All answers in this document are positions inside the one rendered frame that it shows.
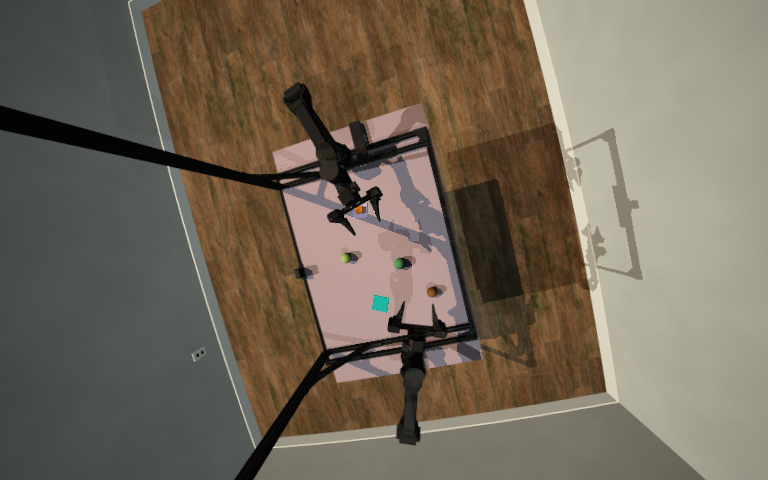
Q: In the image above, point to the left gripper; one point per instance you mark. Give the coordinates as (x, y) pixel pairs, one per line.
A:
(338, 215)

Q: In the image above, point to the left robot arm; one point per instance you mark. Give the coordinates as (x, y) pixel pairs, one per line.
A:
(325, 152)

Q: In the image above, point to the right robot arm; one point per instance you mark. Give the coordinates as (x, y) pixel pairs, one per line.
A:
(414, 376)

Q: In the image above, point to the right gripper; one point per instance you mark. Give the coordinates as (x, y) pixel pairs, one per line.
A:
(438, 329)

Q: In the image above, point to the teal rectangle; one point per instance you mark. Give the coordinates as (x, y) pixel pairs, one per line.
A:
(380, 303)

